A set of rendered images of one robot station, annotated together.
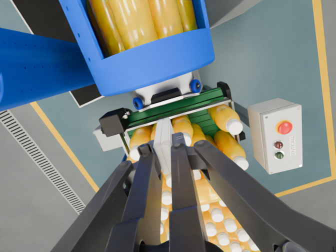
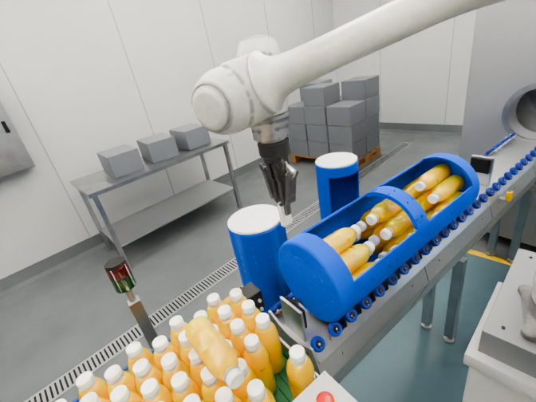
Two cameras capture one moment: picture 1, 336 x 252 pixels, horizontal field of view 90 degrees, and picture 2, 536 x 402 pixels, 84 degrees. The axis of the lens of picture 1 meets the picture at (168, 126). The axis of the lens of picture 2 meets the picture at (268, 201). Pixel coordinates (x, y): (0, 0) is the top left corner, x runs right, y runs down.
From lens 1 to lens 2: 0.75 m
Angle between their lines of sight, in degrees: 71
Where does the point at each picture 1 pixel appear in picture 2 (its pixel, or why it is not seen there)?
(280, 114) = (336, 387)
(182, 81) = not seen: hidden behind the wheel
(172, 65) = (316, 249)
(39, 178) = (108, 336)
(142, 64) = (308, 239)
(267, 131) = (311, 388)
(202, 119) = (285, 391)
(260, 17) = not seen: outside the picture
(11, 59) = (273, 239)
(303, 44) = not seen: outside the picture
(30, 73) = (266, 253)
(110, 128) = (245, 290)
